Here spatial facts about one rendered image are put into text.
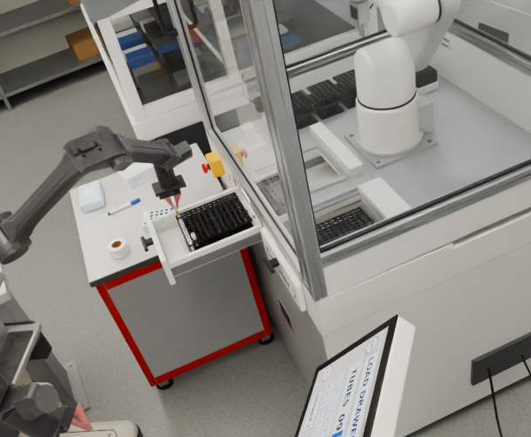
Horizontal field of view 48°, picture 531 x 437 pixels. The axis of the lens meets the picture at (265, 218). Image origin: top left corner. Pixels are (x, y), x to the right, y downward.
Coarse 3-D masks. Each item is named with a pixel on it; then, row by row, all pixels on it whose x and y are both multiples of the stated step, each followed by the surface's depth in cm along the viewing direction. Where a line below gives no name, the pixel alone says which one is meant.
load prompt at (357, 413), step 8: (376, 352) 116; (368, 360) 117; (376, 360) 114; (368, 368) 115; (360, 376) 116; (368, 376) 113; (360, 384) 114; (368, 384) 111; (360, 392) 112; (368, 392) 109; (360, 400) 110; (352, 408) 111; (360, 408) 108; (352, 416) 109; (360, 416) 106; (352, 424) 107; (360, 424) 104; (352, 432) 105
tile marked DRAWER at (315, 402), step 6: (312, 396) 131; (318, 396) 128; (312, 402) 129; (318, 402) 126; (312, 408) 128; (312, 414) 126; (306, 420) 127; (312, 420) 124; (306, 426) 125; (312, 426) 122
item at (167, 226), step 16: (224, 192) 210; (240, 192) 212; (192, 208) 208; (160, 224) 207; (176, 224) 210; (256, 224) 203; (160, 240) 206; (176, 240) 204; (224, 240) 190; (240, 240) 192; (256, 240) 195; (176, 256) 198; (192, 256) 189; (208, 256) 191; (224, 256) 194; (176, 272) 190
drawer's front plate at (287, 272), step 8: (264, 232) 184; (264, 240) 187; (272, 240) 181; (272, 248) 178; (272, 256) 183; (280, 256) 175; (280, 264) 175; (288, 264) 172; (288, 272) 170; (288, 280) 173; (296, 280) 167; (288, 288) 178; (296, 288) 165; (296, 296) 170; (304, 296) 168; (304, 304) 170
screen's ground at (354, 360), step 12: (372, 336) 121; (384, 336) 116; (360, 348) 124; (348, 360) 126; (360, 360) 120; (336, 372) 128; (348, 372) 122; (360, 372) 117; (324, 384) 129; (348, 384) 119; (372, 384) 109; (348, 396) 115; (348, 408) 112; (348, 420) 110; (300, 432) 126; (360, 432) 103
